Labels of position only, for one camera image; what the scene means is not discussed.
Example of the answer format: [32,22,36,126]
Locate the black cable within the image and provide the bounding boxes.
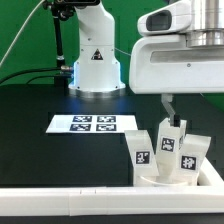
[0,67,73,86]

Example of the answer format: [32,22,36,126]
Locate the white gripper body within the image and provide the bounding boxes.
[129,35,224,94]

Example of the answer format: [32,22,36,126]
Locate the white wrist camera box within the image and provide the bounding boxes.
[137,0,192,36]

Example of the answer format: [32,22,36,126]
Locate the grey cable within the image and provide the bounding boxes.
[0,0,47,68]

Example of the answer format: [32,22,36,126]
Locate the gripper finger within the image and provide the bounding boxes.
[161,93,180,127]

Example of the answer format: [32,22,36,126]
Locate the white marker sheet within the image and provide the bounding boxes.
[46,115,138,133]

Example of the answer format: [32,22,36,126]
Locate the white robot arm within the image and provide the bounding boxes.
[69,0,224,127]

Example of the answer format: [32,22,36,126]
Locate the white L-shaped barrier wall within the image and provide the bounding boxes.
[0,161,224,216]

